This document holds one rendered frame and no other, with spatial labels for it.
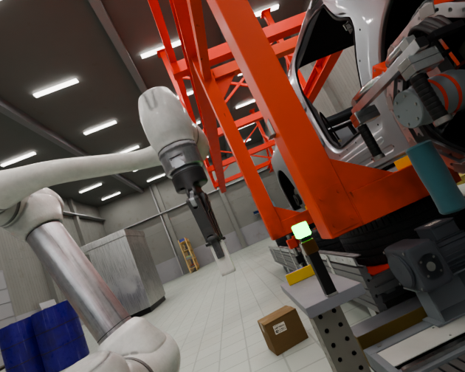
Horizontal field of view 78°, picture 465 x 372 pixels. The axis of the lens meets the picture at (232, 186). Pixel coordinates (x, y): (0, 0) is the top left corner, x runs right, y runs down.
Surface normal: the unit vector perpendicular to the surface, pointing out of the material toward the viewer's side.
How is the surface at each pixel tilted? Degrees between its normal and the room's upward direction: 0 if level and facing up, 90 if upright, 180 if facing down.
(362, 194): 90
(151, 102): 80
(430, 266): 90
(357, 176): 90
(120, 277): 90
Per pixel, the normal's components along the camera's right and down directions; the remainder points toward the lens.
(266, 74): 0.00, -0.19
